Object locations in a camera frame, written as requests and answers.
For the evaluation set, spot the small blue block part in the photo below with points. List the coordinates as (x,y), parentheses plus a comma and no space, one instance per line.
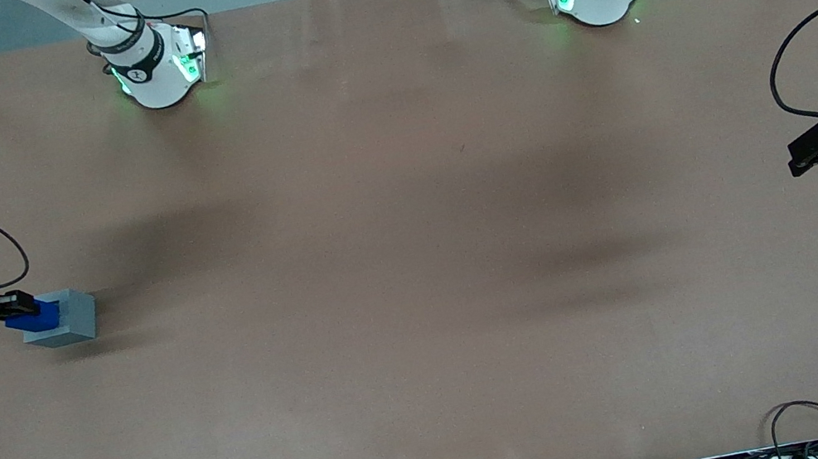
(37,323)

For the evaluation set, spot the gray square base block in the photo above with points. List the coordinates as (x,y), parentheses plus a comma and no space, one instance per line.
(79,317)

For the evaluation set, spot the brown table cover sheet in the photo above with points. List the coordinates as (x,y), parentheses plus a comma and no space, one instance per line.
(422,303)

